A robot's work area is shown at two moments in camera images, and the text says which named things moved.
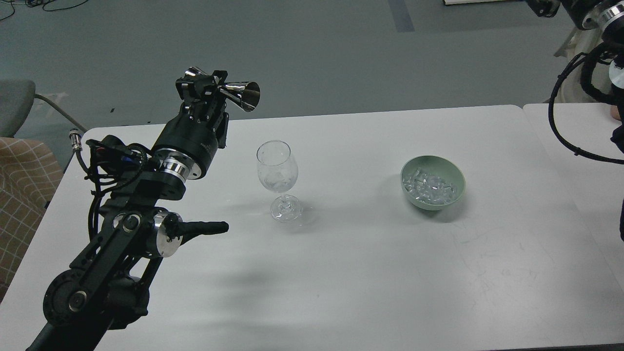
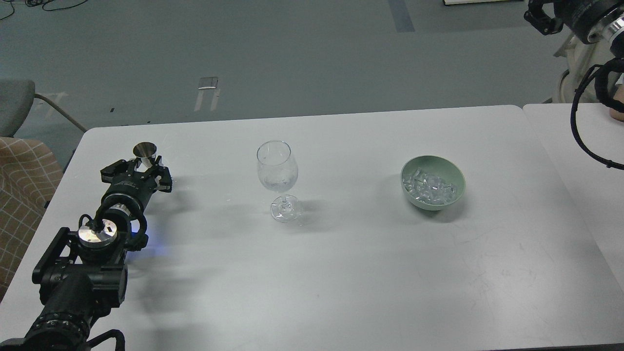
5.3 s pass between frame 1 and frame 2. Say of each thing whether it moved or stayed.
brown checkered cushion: stayed
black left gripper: moved
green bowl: stayed
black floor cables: stayed
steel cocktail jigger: moved
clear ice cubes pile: stayed
